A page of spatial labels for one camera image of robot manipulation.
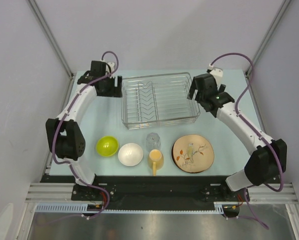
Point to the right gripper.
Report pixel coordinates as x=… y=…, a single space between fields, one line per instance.
x=192 y=90

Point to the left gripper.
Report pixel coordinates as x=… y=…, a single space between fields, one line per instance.
x=115 y=91

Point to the metal wire dish rack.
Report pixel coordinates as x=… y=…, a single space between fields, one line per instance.
x=157 y=100

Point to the lime green bowl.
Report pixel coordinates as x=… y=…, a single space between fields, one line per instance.
x=107 y=146

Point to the clear glass tumbler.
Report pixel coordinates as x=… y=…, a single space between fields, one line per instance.
x=153 y=142

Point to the beige bird plate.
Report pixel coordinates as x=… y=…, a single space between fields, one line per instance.
x=192 y=153

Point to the white bowl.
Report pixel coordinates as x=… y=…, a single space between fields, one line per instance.
x=130 y=154

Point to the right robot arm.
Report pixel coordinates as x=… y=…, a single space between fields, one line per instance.
x=267 y=156

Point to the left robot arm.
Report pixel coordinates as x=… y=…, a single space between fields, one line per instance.
x=65 y=139

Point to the yellow mug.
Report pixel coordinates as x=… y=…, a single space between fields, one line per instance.
x=155 y=161

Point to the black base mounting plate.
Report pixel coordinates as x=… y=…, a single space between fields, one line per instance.
x=152 y=193

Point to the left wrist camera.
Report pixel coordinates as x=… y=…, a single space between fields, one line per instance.
x=110 y=67

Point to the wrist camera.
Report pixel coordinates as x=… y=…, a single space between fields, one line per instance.
x=216 y=72
x=110 y=67

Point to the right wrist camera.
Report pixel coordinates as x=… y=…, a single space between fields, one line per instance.
x=216 y=72

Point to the white cable duct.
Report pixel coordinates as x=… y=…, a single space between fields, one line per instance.
x=84 y=208

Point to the aluminium frame rail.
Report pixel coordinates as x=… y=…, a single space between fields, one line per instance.
x=49 y=193

